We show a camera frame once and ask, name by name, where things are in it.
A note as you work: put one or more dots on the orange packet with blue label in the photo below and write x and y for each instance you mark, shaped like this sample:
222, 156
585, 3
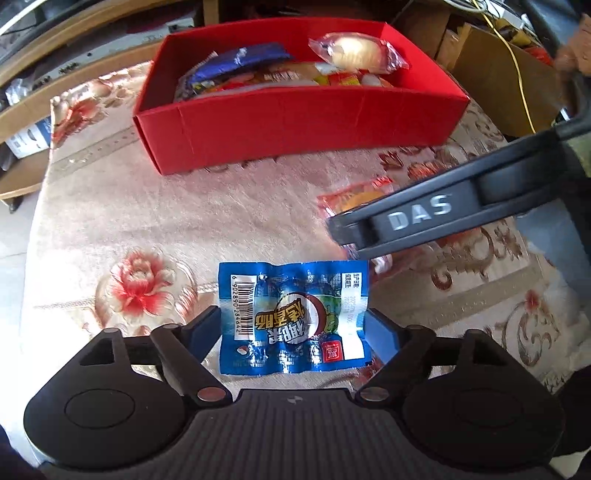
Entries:
281, 74

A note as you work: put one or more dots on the blue sausage packet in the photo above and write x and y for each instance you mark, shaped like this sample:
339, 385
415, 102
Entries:
295, 318

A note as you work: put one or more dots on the person's right hand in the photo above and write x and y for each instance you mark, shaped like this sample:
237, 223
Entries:
575, 48

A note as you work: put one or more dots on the white and blue box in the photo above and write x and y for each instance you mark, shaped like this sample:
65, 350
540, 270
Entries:
27, 138

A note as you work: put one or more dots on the crumpled clear plastic bag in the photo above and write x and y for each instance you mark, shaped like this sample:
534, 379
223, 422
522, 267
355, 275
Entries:
18, 92

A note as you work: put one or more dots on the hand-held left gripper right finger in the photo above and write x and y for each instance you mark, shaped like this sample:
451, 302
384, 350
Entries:
383, 334

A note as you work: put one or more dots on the brown cardboard box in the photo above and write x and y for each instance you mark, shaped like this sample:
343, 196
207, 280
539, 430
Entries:
489, 78

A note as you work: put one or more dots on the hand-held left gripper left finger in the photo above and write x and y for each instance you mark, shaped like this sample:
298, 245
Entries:
204, 332

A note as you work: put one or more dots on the round pastry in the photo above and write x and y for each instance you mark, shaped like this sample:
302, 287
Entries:
355, 50

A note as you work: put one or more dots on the floral tablecloth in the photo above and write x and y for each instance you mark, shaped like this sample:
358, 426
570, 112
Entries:
184, 217

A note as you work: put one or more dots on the yellow red snack packet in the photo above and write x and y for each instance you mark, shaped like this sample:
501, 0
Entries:
344, 79

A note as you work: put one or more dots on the red cardboard box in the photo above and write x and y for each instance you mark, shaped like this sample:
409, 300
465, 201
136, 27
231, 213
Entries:
300, 124

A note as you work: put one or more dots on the wooden tv stand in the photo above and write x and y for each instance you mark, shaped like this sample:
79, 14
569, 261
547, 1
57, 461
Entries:
69, 27

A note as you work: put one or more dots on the orange bun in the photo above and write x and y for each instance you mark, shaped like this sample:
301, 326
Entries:
355, 196

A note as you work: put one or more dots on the dark blue foil packet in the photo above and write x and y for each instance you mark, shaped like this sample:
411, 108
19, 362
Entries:
244, 57

